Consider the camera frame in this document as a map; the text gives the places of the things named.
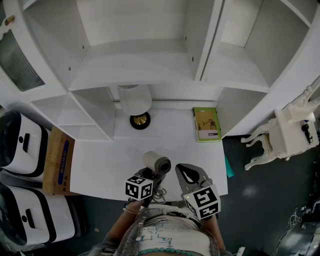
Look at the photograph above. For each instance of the white ornate side table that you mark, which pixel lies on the white ornate side table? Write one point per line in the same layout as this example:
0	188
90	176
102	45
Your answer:
287	135

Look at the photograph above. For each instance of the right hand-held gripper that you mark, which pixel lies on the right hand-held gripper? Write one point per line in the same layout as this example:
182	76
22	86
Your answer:
202	202

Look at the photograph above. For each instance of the white shade table lamp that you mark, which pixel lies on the white shade table lamp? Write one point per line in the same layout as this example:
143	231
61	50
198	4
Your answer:
135	100

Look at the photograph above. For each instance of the teal flat board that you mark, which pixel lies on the teal flat board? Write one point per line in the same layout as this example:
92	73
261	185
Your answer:
228	167

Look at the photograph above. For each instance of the person's torso in white top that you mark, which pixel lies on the person's torso in white top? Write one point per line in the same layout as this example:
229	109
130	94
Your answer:
170	232

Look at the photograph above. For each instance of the brown cardboard box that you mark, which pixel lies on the brown cardboard box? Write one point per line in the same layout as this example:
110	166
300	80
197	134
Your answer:
56	160

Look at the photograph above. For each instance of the white wall shelf unit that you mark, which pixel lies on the white wall shelf unit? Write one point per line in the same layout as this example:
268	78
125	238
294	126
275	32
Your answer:
150	140

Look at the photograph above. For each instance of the person's left forearm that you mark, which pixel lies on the person's left forearm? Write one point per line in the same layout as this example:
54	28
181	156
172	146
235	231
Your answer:
122	222

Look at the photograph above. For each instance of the paper scrap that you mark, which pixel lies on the paper scrap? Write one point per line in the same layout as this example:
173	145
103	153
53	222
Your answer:
97	229

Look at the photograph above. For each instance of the person's right forearm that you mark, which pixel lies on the person's right forearm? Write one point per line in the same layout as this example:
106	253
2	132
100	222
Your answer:
212	232

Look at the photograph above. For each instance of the green book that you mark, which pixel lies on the green book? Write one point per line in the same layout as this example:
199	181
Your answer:
207	125

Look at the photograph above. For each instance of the small black device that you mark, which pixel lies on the small black device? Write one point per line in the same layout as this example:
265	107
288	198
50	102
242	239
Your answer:
305	128

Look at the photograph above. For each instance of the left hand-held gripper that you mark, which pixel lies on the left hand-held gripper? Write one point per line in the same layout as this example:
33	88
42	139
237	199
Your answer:
138	190

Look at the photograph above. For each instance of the white robot with black lid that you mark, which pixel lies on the white robot with black lid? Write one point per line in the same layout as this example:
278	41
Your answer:
55	215
30	150

